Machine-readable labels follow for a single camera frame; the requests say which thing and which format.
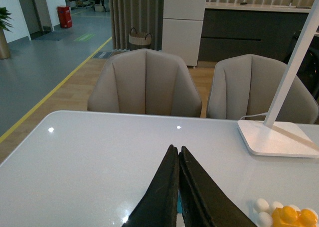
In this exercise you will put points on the beige chair near lamp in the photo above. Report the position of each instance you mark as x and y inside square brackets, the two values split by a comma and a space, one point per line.
[244, 86]

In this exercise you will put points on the dark grey kitchen counter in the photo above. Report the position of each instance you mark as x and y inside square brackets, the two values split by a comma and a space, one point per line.
[235, 30]

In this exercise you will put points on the beige chair far left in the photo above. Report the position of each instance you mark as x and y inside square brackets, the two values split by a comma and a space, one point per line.
[146, 81]

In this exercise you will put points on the beige pleated curtain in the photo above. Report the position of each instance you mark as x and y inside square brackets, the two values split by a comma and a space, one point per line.
[144, 15]

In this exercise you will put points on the white studded base plate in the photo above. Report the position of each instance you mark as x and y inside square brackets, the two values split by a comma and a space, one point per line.
[264, 211]

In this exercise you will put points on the black washing machine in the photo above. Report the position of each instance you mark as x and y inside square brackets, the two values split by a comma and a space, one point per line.
[308, 71]

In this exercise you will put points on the woven basket with handles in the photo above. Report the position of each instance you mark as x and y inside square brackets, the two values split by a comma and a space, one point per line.
[139, 40]

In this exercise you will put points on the yellow two-stud block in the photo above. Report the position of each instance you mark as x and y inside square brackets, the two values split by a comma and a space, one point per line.
[287, 216]

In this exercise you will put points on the blue three-stud block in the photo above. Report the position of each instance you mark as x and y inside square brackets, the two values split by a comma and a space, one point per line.
[179, 206]

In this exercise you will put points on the white tall cabinet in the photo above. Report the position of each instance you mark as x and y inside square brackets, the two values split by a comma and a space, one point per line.
[182, 28]

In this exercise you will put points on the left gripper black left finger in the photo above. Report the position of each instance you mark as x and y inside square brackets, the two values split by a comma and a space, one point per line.
[158, 206]

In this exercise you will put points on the white desk lamp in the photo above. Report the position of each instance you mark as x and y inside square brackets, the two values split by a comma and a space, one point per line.
[283, 139]

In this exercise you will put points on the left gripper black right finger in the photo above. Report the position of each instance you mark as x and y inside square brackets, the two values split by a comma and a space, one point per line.
[204, 204]

